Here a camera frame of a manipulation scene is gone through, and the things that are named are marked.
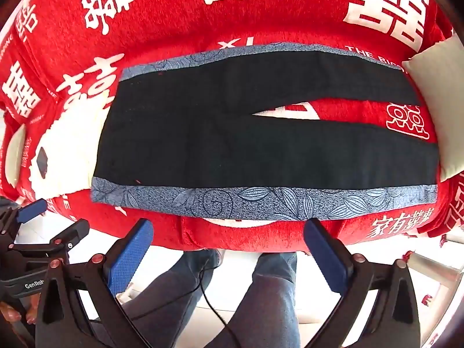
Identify black pants with floral trim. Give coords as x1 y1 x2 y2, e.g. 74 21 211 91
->
90 43 439 221

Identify person's left hand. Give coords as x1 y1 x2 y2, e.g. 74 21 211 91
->
0 293 41 325

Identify black phone on bed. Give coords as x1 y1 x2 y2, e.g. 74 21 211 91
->
36 147 48 179

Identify cream pillow on left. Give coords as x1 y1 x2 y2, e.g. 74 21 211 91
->
5 124 26 188

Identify cream pillow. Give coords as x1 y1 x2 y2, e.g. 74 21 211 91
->
402 35 464 182
5 124 26 188

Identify person's legs in jeans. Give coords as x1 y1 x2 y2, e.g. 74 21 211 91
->
123 250 300 347

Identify red bedspread with white characters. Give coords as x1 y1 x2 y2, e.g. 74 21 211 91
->
1 0 463 252

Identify cream pillow on right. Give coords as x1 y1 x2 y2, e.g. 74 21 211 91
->
402 35 464 182

